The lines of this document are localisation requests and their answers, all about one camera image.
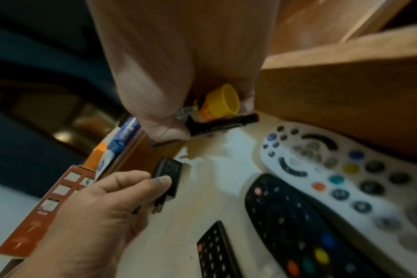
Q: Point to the large white remote control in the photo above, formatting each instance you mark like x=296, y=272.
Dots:
x=332, y=163

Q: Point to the black and yellow tool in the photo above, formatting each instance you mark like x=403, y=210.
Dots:
x=229, y=123

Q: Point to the person's left hand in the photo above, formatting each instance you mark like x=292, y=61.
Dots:
x=91, y=222

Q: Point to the wide black remote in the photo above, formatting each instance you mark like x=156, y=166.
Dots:
x=280, y=217

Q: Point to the wooden drawer with white bottom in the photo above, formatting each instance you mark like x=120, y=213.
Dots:
x=332, y=95

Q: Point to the white charger box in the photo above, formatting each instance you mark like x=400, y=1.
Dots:
x=40, y=211

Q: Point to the black plug adapter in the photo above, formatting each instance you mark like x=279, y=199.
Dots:
x=170, y=168

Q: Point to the slim black remote control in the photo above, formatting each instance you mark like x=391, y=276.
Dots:
x=215, y=252

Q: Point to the small yellow flashlight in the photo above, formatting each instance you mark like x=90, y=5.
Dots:
x=222, y=100

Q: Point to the person's right hand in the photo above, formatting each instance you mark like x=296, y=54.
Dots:
x=167, y=54

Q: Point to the blue soap packet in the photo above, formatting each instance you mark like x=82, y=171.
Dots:
x=126, y=130

